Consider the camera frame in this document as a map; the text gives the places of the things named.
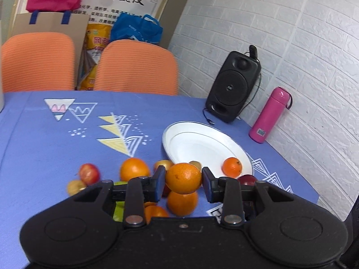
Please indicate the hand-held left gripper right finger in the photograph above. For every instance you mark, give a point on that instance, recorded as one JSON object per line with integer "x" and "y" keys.
{"x": 205, "y": 183}

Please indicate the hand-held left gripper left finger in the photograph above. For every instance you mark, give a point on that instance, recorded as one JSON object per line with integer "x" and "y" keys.
{"x": 160, "y": 183}

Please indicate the dark red plum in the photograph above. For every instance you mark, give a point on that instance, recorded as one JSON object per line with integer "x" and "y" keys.
{"x": 246, "y": 180}
{"x": 166, "y": 190}

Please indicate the tan round fruit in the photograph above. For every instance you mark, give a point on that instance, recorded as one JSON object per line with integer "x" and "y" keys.
{"x": 75, "y": 186}
{"x": 195, "y": 164}

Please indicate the small tangerine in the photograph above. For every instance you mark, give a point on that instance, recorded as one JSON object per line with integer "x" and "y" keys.
{"x": 232, "y": 168}

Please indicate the white plate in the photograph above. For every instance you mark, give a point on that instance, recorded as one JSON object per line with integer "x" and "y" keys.
{"x": 196, "y": 143}

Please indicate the green fruit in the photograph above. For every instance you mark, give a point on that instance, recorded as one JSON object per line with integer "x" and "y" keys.
{"x": 119, "y": 213}

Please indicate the small red apple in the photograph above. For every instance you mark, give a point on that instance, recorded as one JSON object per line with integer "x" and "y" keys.
{"x": 89, "y": 173}

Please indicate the red-yellow peach on table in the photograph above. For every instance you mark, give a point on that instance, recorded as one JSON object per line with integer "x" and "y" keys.
{"x": 165, "y": 164}

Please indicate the large navel orange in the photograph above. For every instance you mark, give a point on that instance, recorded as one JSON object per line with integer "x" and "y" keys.
{"x": 134, "y": 169}

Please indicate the pink thermos bottle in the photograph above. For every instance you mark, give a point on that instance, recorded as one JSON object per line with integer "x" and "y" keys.
{"x": 266, "y": 117}

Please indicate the black speaker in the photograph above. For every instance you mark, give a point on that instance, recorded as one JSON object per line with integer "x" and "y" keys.
{"x": 230, "y": 89}

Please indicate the orange chair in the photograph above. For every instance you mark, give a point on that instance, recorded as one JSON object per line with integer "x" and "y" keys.
{"x": 134, "y": 67}
{"x": 36, "y": 61}

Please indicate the black device on speaker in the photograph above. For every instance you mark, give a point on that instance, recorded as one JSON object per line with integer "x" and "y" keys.
{"x": 253, "y": 51}

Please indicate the yellow plastic bag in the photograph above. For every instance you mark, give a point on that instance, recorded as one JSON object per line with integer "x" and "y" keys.
{"x": 95, "y": 42}

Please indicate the blue tote bag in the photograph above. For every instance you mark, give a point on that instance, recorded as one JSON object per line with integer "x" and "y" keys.
{"x": 131, "y": 28}

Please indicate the brown paper bag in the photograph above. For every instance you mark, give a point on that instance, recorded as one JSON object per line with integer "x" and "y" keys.
{"x": 50, "y": 22}

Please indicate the wall poster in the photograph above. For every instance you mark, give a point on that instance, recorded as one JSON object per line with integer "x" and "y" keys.
{"x": 126, "y": 2}

